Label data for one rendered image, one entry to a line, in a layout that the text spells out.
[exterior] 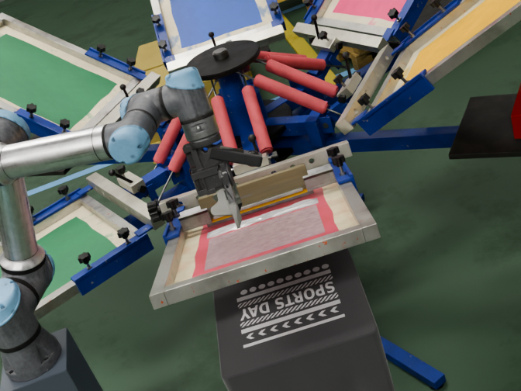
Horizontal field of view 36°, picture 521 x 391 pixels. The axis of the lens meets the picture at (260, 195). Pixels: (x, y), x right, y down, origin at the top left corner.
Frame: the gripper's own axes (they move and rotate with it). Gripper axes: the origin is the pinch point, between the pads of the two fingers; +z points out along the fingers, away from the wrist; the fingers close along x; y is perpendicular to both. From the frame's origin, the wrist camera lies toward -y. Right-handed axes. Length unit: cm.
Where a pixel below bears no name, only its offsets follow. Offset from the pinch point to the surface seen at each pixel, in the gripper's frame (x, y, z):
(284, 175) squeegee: -72, -10, 10
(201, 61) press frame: -149, 9, -28
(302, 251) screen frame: -12.2, -10.1, 15.7
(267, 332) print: -39, 8, 44
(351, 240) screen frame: -12.2, -22.1, 16.9
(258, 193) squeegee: -72, -1, 13
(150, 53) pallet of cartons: -450, 66, -30
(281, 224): -51, -5, 19
